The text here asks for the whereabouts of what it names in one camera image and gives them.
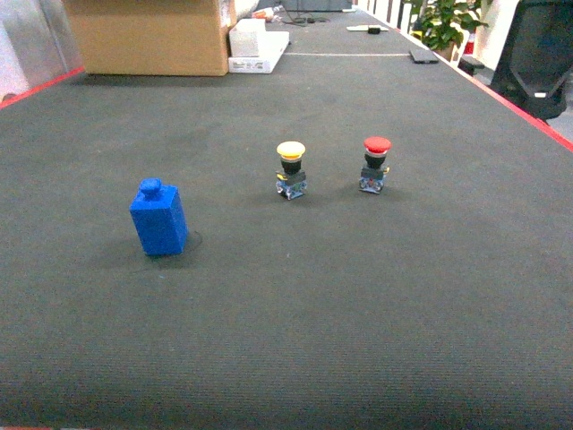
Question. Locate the large cardboard box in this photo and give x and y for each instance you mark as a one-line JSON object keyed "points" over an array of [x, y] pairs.
{"points": [[152, 38]]}

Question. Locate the black office chair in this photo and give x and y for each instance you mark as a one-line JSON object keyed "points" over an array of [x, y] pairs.
{"points": [[533, 43]]}

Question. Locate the green potted plant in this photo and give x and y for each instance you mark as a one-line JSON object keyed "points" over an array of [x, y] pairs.
{"points": [[444, 26]]}

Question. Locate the white flat carton box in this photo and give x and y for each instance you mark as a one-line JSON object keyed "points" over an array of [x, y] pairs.
{"points": [[266, 62]]}

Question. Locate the red mushroom push button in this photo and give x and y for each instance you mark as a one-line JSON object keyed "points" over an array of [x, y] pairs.
{"points": [[374, 171]]}

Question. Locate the yellow mushroom push button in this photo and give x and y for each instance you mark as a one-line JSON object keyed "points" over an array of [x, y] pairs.
{"points": [[291, 179]]}

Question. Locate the black flat device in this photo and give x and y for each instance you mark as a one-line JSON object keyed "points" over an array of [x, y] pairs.
{"points": [[423, 56]]}

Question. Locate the small white box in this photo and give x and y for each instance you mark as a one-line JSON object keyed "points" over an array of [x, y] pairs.
{"points": [[246, 38]]}

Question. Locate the blue block part with knob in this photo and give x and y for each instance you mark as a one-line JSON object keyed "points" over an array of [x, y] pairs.
{"points": [[158, 216]]}

